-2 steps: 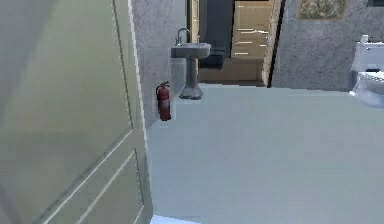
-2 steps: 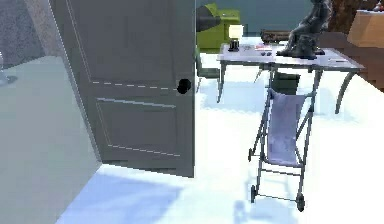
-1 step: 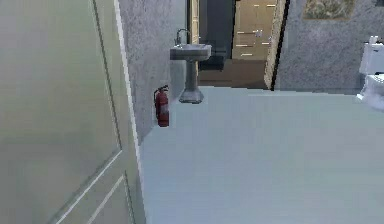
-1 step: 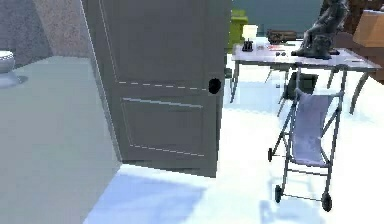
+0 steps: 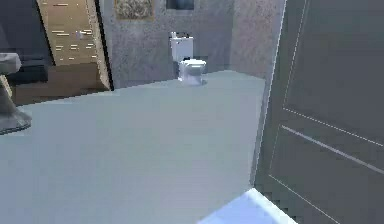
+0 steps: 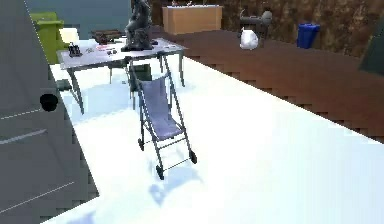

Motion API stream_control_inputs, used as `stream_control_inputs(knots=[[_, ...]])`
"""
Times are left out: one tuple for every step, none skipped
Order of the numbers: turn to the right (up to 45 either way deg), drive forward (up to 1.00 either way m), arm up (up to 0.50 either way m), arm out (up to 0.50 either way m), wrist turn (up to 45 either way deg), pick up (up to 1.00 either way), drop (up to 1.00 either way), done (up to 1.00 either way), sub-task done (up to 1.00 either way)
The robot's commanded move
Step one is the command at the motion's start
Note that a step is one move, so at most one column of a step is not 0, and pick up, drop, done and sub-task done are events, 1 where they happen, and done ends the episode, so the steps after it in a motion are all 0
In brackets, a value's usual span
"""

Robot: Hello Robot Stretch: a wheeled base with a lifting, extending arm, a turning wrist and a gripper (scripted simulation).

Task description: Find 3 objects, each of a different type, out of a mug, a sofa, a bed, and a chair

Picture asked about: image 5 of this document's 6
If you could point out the dark sofa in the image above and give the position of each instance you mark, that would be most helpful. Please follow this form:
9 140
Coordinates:
26 71

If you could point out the white toilet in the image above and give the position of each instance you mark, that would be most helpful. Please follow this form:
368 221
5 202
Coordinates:
186 63

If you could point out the white spray bottle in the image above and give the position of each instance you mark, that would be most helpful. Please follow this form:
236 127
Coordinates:
173 34

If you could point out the dark window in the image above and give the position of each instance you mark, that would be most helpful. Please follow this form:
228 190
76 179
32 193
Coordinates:
180 4

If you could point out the gold framed picture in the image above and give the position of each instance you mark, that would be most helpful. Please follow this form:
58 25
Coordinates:
134 8

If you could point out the dark grey room door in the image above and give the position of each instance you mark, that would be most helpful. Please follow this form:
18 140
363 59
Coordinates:
326 100

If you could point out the wooden room door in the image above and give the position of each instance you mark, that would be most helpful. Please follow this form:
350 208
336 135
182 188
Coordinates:
71 36

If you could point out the grey pedestal sink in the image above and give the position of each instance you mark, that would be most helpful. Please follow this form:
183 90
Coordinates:
8 100

